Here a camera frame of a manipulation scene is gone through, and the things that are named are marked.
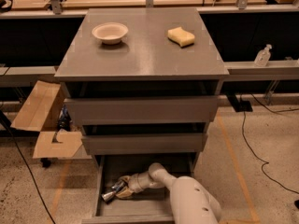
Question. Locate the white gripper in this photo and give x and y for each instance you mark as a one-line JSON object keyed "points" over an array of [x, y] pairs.
{"points": [[135, 183]]}

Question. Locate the silver blue redbull can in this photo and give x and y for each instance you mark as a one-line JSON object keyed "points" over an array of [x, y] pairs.
{"points": [[114, 190]]}

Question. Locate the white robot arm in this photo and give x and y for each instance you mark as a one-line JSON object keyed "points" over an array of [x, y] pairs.
{"points": [[190, 202]]}

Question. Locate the grey open bottom drawer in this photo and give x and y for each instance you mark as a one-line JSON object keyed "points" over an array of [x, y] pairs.
{"points": [[151, 206]]}

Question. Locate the grey middle drawer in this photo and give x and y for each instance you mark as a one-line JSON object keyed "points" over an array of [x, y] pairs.
{"points": [[144, 143]]}

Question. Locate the grey top drawer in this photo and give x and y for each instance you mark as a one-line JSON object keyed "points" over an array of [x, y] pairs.
{"points": [[150, 110]]}

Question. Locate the grey drawer cabinet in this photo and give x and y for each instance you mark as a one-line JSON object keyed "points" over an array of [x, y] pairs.
{"points": [[146, 63]]}

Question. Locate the open cardboard box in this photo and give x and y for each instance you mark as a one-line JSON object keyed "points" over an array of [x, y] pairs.
{"points": [[40, 113]]}

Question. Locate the white paper bowl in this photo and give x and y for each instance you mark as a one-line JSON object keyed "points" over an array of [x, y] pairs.
{"points": [[110, 33]]}

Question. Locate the yellow sponge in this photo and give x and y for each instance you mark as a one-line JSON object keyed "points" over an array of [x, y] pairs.
{"points": [[181, 37]]}

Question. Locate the clear sanitizer pump bottle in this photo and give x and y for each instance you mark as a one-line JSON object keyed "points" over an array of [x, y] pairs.
{"points": [[263, 56]]}

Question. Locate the black headphones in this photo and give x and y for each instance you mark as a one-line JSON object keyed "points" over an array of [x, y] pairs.
{"points": [[5, 5]]}

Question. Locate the grey metal rail shelf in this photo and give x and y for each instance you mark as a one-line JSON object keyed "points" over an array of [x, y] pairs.
{"points": [[238, 71]]}

